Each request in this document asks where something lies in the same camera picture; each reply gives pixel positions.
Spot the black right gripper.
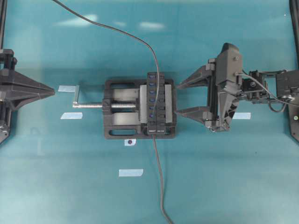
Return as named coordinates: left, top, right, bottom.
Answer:
left=175, top=58, right=236, bottom=132

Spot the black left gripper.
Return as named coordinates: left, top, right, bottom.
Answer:
left=0, top=49, right=55, bottom=144

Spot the black USB cable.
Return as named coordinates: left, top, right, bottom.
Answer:
left=51, top=0, right=161, bottom=110

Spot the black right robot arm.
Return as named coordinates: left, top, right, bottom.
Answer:
left=176, top=58, right=299, bottom=132

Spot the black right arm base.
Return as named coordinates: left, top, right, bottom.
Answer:
left=288, top=105, right=299, bottom=142

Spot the black multiport USB hub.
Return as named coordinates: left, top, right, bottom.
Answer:
left=147, top=72, right=166, bottom=135

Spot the blue tape strip right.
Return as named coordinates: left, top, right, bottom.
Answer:
left=233, top=112, right=251, bottom=119

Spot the blue tape strip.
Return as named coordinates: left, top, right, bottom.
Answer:
left=60, top=112, right=83, bottom=119
left=233, top=112, right=251, bottom=119
left=58, top=85, right=76, bottom=92
left=119, top=169, right=143, bottom=177

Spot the blue tape strip upper left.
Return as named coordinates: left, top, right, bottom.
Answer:
left=58, top=85, right=76, bottom=92

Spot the black bench vise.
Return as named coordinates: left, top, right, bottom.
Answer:
left=102, top=78, right=177, bottom=139

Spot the small dark marker sticker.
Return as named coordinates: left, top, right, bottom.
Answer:
left=124, top=139, right=136, bottom=146

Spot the blue tape strip bottom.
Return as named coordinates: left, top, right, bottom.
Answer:
left=119, top=169, right=143, bottom=177

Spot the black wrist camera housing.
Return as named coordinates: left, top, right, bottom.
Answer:
left=215, top=43, right=243, bottom=95

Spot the thin black camera cable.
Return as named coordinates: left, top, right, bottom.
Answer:
left=235, top=71, right=294, bottom=113

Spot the silver vise screw handle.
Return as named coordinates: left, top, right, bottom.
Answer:
left=72, top=85, right=136, bottom=109

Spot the black frame post left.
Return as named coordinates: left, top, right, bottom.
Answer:
left=0, top=0, right=7, bottom=49

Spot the black frame post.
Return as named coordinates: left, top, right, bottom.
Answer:
left=0, top=0, right=7, bottom=49
left=289, top=0, right=299, bottom=53

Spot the black frame post right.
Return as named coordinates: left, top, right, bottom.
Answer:
left=289, top=0, right=299, bottom=53

